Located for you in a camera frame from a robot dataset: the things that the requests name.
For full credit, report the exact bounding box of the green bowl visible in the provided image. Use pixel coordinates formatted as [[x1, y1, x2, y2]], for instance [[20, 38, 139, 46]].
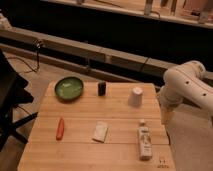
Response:
[[54, 77, 84, 102]]

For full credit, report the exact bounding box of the wooden table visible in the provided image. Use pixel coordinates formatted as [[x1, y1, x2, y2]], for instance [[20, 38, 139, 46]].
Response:
[[18, 82, 176, 171]]

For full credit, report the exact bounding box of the black eraser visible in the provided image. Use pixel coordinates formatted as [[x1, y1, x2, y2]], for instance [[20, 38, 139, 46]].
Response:
[[98, 82, 106, 96]]

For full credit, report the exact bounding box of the black chair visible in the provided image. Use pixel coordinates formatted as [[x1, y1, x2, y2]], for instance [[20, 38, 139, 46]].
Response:
[[0, 49, 38, 151]]

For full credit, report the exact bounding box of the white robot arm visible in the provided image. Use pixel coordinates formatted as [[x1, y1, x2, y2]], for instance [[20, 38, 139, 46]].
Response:
[[157, 61, 213, 125]]

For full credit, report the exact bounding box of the black cable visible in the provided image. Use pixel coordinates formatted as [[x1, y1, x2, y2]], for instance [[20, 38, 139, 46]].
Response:
[[5, 38, 45, 75]]

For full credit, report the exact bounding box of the white plastic bottle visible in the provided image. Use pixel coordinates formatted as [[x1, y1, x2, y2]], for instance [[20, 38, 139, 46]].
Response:
[[138, 119, 152, 161]]

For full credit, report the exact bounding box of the white ceramic cup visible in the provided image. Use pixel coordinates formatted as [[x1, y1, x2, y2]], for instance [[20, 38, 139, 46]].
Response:
[[128, 87, 143, 107]]

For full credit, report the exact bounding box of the orange carrot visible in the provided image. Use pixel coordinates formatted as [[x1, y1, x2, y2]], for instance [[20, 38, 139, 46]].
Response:
[[56, 118, 65, 140]]

